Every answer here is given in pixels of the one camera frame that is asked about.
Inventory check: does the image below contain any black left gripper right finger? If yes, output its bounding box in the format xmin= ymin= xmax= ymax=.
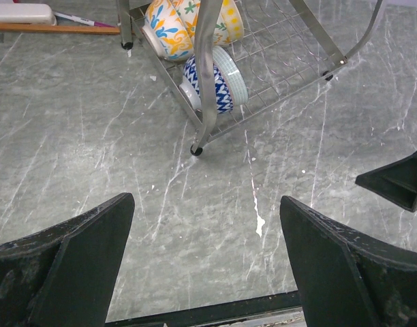
xmin=279 ymin=196 xmax=417 ymax=326

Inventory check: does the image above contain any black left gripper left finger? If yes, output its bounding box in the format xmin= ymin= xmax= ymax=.
xmin=0 ymin=193 xmax=134 ymax=326

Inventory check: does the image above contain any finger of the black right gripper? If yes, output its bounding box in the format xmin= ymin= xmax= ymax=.
xmin=355 ymin=151 xmax=417 ymax=213

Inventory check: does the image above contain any red patterned bowl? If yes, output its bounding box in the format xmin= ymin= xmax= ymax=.
xmin=179 ymin=54 xmax=235 ymax=115

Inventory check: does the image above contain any yellow sun blue bowl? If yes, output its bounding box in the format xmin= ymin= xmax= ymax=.
xmin=220 ymin=0 xmax=245 ymax=42

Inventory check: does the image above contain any orange flower leaf bowl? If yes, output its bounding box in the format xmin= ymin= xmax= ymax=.
xmin=213 ymin=5 xmax=231 ymax=46

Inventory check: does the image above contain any blue orange patterned bowl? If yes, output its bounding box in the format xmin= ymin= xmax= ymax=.
xmin=142 ymin=0 xmax=194 ymax=62

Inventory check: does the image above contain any orange star flower bowl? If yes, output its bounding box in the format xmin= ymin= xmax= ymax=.
xmin=171 ymin=0 xmax=199 ymax=43

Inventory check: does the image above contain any stainless steel dish rack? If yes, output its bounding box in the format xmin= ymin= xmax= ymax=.
xmin=117 ymin=1 xmax=386 ymax=156

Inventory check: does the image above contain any wooden shelf rack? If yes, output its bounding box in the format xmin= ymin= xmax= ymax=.
xmin=0 ymin=22 xmax=120 ymax=35

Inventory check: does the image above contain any pink capped marker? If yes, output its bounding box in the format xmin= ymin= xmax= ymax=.
xmin=53 ymin=11 xmax=112 ymax=27

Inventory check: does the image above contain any white eraser block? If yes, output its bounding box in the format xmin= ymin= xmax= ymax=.
xmin=0 ymin=3 xmax=57 ymax=26

